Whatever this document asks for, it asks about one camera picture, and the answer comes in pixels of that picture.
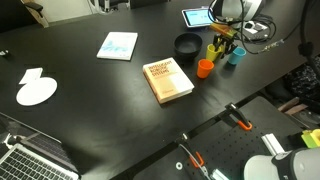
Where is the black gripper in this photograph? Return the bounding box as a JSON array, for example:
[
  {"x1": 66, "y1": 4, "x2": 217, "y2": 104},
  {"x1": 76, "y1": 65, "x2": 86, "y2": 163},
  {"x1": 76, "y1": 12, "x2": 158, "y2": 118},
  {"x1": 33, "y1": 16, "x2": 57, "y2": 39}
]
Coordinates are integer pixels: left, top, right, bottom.
[{"x1": 213, "y1": 31, "x2": 239, "y2": 56}]

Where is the yellow plastic cup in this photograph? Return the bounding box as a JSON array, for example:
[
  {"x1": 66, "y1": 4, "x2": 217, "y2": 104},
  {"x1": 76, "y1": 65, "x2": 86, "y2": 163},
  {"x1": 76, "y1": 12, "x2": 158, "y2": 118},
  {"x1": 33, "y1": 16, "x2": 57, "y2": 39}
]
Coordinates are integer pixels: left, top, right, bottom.
[{"x1": 205, "y1": 43, "x2": 224, "y2": 63}]

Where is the blue plastic cup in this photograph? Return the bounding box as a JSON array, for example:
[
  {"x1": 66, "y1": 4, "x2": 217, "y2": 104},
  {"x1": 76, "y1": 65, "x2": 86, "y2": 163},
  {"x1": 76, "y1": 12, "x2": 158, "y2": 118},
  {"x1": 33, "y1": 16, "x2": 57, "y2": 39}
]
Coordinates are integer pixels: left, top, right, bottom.
[{"x1": 227, "y1": 46, "x2": 247, "y2": 66}]

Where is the orange plastic cup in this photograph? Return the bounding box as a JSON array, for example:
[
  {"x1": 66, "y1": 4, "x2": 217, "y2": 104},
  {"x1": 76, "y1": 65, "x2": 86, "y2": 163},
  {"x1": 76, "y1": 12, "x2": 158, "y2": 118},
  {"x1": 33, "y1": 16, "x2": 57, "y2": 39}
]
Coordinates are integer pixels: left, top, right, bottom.
[{"x1": 196, "y1": 58, "x2": 215, "y2": 79}]

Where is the black bowl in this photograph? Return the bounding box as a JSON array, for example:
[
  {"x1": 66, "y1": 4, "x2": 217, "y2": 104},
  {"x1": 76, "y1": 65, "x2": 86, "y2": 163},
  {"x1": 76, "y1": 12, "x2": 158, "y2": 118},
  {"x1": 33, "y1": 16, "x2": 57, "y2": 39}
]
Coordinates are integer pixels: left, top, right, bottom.
[{"x1": 173, "y1": 32, "x2": 203, "y2": 61}]

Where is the white framed tablet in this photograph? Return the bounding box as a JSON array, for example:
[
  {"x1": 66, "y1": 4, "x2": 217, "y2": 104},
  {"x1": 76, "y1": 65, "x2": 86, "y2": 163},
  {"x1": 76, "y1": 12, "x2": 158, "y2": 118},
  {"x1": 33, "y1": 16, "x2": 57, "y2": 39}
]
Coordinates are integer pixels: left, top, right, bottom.
[{"x1": 181, "y1": 7, "x2": 214, "y2": 29}]

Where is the orange robotics textbook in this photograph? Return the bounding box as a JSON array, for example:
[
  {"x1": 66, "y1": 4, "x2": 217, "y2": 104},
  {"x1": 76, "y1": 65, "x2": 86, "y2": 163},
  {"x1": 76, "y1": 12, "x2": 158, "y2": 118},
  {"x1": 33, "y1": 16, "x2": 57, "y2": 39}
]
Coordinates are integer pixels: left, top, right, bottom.
[{"x1": 142, "y1": 56, "x2": 195, "y2": 105}]

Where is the orange black bar clamp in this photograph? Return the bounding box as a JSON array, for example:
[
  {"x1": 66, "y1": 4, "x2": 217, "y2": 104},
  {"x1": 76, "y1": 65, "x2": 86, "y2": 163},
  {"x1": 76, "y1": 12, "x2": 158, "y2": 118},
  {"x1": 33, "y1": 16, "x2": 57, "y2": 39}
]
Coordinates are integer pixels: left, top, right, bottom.
[
  {"x1": 224, "y1": 102, "x2": 254, "y2": 132},
  {"x1": 178, "y1": 133, "x2": 211, "y2": 180}
]

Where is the black perforated mounting board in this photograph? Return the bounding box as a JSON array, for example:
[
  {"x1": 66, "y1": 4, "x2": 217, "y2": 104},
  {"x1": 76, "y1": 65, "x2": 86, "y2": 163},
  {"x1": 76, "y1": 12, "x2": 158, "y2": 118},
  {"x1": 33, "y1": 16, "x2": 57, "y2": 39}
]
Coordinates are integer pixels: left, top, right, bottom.
[{"x1": 133, "y1": 96, "x2": 304, "y2": 180}]

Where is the pale blue book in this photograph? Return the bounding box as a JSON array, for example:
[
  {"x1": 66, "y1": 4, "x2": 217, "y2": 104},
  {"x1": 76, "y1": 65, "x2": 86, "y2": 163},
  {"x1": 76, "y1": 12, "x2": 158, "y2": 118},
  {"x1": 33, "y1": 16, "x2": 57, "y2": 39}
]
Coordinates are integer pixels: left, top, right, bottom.
[{"x1": 96, "y1": 31, "x2": 139, "y2": 62}]

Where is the short aluminium bar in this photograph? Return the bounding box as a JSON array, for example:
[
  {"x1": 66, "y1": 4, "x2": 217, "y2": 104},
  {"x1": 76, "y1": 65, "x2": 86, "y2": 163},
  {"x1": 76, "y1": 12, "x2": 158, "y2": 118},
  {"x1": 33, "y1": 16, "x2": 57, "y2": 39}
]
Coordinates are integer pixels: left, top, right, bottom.
[{"x1": 260, "y1": 133, "x2": 286, "y2": 156}]

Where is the lime green block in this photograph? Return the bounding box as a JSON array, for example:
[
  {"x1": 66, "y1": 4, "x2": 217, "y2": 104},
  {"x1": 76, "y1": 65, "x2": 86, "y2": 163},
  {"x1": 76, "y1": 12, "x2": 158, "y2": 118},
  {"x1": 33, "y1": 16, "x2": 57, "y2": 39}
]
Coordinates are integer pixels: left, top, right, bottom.
[{"x1": 301, "y1": 129, "x2": 320, "y2": 149}]

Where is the round white paper plate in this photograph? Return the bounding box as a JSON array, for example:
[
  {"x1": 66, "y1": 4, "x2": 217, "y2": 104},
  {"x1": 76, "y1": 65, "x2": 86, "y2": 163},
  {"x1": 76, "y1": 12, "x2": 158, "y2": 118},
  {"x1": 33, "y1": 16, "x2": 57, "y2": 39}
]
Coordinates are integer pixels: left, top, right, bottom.
[{"x1": 15, "y1": 76, "x2": 58, "y2": 107}]

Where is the white paper napkin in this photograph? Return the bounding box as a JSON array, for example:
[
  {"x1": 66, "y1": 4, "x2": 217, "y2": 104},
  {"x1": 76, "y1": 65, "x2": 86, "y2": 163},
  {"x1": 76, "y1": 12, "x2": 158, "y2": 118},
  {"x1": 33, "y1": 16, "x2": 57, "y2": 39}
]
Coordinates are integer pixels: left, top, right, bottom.
[{"x1": 18, "y1": 67, "x2": 44, "y2": 85}]

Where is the open silver laptop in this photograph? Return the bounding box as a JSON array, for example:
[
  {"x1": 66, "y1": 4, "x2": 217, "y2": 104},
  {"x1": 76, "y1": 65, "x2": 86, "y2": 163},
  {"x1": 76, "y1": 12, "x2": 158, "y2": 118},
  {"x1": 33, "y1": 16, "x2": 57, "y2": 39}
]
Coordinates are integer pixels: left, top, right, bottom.
[{"x1": 0, "y1": 111, "x2": 81, "y2": 180}]

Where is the cable with metal connector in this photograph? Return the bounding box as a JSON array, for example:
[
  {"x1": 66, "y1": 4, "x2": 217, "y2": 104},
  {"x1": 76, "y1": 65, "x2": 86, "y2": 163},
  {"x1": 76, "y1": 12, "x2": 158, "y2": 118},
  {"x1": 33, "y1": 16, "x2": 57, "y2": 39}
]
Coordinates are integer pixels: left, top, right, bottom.
[{"x1": 233, "y1": 13, "x2": 303, "y2": 56}]

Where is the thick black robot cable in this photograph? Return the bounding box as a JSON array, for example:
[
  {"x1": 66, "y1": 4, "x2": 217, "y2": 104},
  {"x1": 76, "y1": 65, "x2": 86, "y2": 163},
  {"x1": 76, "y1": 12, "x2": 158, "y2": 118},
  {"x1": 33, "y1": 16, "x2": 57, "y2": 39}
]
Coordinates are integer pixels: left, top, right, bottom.
[{"x1": 298, "y1": 0, "x2": 320, "y2": 83}]

